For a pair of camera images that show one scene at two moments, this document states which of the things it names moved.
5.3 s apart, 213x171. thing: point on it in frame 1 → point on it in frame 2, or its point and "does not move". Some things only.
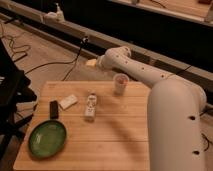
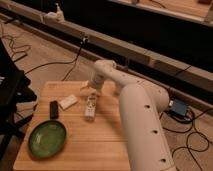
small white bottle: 91,107 does not move
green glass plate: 47,138 does not move
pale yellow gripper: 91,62 → 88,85
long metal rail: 103,47 does not move
